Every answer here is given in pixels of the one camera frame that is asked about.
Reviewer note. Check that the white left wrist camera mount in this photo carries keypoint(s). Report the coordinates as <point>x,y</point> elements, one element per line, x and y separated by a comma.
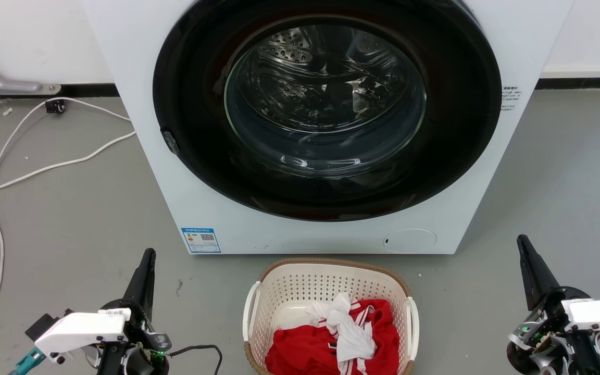
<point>81,330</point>

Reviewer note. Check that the grey drain pipe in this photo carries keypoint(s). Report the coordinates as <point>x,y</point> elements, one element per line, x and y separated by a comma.
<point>3,83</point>

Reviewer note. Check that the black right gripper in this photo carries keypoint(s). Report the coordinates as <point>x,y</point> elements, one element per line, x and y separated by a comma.
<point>547,315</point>

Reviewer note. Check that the blue energy label sticker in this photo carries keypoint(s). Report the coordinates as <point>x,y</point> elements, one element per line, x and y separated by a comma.
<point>201,240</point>

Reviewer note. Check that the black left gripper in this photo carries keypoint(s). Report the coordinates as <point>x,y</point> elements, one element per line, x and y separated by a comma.
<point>144,333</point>

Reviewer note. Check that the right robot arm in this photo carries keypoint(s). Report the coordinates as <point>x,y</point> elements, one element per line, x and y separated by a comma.
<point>584,357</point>

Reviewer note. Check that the cream perforated laundry basket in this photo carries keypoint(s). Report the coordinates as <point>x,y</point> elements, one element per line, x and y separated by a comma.
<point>300,286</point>

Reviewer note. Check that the white garment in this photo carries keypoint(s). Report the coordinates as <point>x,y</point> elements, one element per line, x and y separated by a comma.
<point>353,338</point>

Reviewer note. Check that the small printed text sticker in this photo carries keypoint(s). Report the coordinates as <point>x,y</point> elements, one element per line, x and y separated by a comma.
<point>509,98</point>

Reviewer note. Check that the black round washer door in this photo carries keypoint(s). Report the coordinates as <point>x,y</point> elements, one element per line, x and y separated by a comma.
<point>201,172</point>

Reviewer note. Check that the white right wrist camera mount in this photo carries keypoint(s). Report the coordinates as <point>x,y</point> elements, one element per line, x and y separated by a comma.
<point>599,312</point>

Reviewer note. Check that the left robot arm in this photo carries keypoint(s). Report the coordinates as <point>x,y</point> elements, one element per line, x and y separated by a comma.
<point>112,362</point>

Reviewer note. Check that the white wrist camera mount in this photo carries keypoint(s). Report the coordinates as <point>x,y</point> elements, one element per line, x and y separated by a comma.
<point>599,312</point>
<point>81,330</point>

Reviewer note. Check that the red garment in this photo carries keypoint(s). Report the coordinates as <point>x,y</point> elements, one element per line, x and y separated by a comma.
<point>300,350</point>

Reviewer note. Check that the round white filter cover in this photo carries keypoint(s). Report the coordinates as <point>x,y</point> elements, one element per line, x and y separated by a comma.
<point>409,241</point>

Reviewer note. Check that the small black floor fitting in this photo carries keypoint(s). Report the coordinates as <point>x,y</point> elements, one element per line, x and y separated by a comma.
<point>55,106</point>

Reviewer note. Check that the white front-load washing machine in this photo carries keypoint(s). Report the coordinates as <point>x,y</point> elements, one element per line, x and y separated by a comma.
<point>170,208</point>

